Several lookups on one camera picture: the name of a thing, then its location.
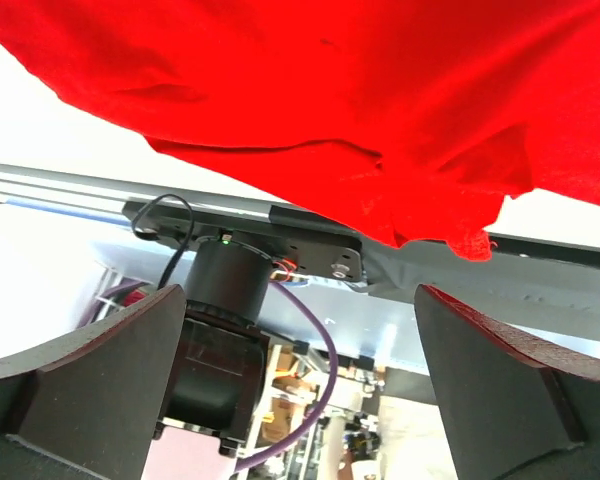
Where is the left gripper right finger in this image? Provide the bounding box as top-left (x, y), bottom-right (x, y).
top-left (414, 285), bottom-right (600, 479)

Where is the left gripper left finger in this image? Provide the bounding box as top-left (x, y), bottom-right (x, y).
top-left (0, 286), bottom-right (186, 479)

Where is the red t-shirt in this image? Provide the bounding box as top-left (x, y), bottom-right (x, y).
top-left (0, 1), bottom-right (600, 261)

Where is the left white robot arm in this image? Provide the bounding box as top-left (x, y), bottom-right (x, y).
top-left (0, 245), bottom-right (600, 479)

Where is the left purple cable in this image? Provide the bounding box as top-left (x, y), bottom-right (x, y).
top-left (94, 279), bottom-right (338, 473)

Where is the thin black cable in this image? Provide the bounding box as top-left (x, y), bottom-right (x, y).
top-left (131, 194), bottom-right (196, 291)

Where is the aluminium front rail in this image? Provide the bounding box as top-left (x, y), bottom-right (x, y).
top-left (0, 164), bottom-right (282, 221)

